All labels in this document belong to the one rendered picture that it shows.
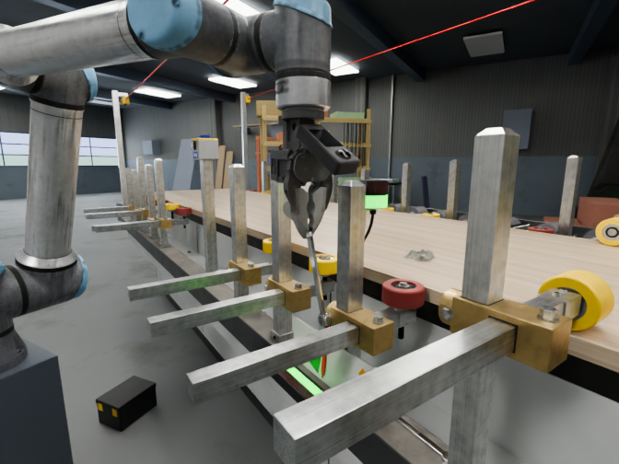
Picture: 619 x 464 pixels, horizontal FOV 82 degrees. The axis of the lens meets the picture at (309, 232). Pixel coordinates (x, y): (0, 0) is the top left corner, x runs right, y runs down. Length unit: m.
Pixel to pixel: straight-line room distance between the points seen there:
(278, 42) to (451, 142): 9.01
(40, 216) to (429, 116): 9.10
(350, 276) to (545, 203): 8.91
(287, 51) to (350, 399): 0.48
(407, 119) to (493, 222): 9.39
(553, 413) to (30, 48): 1.08
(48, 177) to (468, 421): 1.07
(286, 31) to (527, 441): 0.79
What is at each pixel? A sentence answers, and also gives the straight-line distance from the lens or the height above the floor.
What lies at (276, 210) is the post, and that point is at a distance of 0.83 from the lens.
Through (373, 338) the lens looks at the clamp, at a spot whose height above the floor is 0.85.
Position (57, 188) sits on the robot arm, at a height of 1.07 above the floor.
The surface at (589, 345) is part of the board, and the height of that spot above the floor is 0.89.
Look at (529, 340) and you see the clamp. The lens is 0.46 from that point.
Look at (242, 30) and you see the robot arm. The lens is 0.64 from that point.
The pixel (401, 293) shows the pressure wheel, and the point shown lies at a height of 0.90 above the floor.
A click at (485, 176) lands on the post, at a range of 0.46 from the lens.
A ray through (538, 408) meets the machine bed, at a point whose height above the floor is 0.73.
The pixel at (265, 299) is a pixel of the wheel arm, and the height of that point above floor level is 0.84.
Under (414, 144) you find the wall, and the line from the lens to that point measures 9.72.
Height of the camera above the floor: 1.14
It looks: 11 degrees down
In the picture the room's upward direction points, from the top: straight up
